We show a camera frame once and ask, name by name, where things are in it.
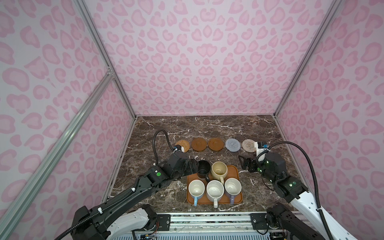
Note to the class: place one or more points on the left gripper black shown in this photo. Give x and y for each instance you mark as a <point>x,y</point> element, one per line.
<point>190,169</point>

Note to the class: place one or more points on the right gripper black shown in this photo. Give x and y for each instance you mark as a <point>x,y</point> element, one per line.
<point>252,162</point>

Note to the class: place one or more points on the black mug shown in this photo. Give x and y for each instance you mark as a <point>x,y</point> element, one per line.
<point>204,169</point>

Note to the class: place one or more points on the brown coaster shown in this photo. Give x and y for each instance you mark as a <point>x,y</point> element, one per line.
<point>199,144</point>
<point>216,144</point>

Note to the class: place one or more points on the white mug blue handle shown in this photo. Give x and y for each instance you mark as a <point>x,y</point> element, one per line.
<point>196,190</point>

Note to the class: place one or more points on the beige woven coaster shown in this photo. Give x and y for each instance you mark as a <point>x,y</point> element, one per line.
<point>249,145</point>

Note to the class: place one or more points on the cream yellow mug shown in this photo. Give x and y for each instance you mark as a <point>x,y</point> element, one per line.
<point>219,171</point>

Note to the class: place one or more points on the grey round coaster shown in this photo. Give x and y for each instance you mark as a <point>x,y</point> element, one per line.
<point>232,145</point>

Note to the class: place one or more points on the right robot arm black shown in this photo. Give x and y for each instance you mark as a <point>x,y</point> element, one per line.
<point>293,191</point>

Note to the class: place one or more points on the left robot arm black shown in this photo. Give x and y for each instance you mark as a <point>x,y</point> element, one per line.
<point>94,223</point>

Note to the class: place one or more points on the left diagonal aluminium strut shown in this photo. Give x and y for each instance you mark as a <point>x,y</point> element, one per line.
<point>33,186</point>

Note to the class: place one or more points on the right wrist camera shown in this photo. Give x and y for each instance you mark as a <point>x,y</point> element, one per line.
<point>260,147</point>

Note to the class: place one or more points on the white mug purple handle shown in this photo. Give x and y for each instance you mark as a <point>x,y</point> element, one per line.
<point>233,188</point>

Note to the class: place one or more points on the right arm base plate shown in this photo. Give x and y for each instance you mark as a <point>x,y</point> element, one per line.
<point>259,221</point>

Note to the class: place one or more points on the aluminium front rail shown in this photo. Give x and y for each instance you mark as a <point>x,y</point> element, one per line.
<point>136,220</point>

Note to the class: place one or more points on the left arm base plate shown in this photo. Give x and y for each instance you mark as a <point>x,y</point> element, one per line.
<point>159,223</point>

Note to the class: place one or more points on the right corner aluminium post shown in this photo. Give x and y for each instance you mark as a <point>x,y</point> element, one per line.
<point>328,19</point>

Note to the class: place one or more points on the corner aluminium post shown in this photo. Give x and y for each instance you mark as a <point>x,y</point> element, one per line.
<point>328,19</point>
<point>91,26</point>

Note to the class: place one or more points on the left corner aluminium post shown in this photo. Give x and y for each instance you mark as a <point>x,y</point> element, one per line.
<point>91,26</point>

